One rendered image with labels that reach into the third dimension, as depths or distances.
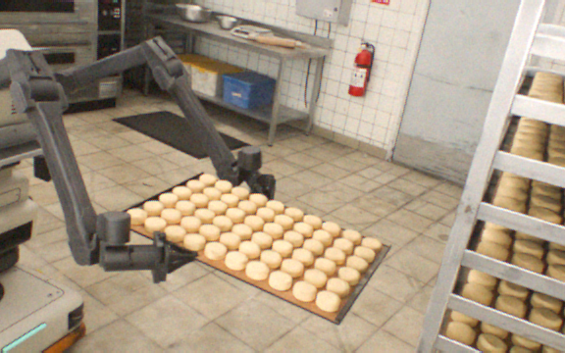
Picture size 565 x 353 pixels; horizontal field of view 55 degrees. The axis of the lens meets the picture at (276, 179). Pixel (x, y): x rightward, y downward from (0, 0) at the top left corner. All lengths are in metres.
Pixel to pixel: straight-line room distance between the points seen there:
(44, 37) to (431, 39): 3.32
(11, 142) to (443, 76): 3.85
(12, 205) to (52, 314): 0.50
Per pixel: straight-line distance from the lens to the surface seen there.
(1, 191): 1.98
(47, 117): 1.30
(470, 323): 1.15
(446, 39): 4.98
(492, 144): 0.88
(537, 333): 1.03
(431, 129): 5.09
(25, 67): 1.34
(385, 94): 5.20
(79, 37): 5.32
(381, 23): 5.20
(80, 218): 1.25
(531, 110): 0.90
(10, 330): 2.23
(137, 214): 1.35
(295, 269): 1.23
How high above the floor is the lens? 1.66
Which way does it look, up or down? 22 degrees down
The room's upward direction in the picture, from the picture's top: 9 degrees clockwise
